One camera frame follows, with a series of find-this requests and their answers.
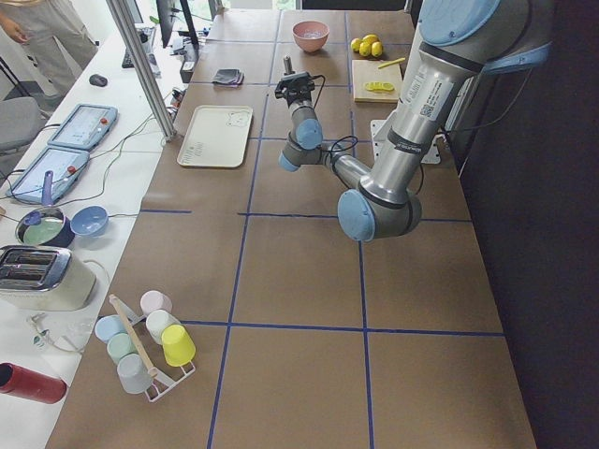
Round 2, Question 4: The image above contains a blue teach pendant far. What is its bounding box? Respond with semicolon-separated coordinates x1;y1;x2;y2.
47;104;118;152

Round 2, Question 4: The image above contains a blue teach pendant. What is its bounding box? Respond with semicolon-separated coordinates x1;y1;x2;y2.
47;104;118;152
6;146;90;205

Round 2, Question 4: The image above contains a yellow knife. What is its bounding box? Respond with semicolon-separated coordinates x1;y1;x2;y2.
377;57;406;69

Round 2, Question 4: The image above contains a lemon slice on board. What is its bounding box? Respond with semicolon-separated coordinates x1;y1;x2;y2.
364;81;384;92

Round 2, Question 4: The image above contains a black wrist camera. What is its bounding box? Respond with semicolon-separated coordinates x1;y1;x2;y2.
275;72;315;101

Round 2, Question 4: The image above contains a pink cup on rack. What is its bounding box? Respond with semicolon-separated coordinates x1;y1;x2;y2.
139;290;172;316

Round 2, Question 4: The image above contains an aluminium frame post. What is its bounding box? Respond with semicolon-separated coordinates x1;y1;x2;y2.
107;0;177;142

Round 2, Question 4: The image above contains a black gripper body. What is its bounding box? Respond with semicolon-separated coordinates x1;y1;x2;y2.
286;91;313;109

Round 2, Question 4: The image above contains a cream toaster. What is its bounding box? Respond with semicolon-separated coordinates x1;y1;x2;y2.
1;245;95;311

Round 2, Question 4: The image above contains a red cylinder container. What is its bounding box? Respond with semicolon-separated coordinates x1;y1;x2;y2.
1;362;67;404

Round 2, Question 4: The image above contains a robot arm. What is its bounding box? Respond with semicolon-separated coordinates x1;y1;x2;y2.
275;0;555;241

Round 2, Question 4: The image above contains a blue teach pendant near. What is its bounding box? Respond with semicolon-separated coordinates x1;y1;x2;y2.
6;146;90;205

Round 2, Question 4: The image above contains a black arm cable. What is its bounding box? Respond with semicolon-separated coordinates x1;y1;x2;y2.
308;73;427;194

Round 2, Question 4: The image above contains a yellow cup on rack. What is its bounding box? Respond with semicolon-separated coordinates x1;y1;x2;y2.
161;325;197;367

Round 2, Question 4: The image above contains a striped metal muddler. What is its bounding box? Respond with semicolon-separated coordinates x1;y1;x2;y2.
283;55;295;76

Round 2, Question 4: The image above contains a white wire cup rack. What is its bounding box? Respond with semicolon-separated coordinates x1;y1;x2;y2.
109;294;197;402

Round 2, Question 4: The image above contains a black computer mouse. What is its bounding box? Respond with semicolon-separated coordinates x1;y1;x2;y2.
89;74;108;87

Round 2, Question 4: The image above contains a whole yellow lemon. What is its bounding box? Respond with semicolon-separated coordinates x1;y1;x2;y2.
361;34;379;45

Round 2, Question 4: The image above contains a pink bowl with ice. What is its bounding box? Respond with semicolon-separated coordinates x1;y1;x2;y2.
292;21;329;52

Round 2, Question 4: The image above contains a blue bowl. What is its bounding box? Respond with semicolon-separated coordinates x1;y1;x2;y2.
70;206;109;237

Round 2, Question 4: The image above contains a grey folded cloth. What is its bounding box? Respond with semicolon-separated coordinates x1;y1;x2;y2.
212;68;244;87

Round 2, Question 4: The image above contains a cream bear serving tray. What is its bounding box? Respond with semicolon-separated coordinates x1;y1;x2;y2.
177;105;253;168

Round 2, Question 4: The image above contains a wooden cutting board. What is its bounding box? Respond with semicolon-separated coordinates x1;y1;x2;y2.
351;60;403;103

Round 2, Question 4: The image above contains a white cup on rack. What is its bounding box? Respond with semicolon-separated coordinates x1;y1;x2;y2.
145;309;181;345

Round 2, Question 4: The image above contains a grey cup on rack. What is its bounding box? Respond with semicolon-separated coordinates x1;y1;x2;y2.
117;354;153;394

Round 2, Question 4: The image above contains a light blue rack cup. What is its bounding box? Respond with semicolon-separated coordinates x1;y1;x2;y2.
94;314;126;344

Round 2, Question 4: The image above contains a green cup on rack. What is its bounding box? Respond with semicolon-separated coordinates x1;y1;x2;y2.
107;333;138;365

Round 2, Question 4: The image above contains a blue saucepan with handle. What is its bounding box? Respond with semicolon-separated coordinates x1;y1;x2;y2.
15;170;75;248

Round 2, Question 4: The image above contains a grey office chair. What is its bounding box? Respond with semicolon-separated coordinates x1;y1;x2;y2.
1;96;50;165

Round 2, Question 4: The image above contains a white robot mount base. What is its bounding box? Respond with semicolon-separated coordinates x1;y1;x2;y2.
370;119;441;165

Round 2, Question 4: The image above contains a person in beige clothes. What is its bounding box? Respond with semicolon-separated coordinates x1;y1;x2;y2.
1;0;97;108

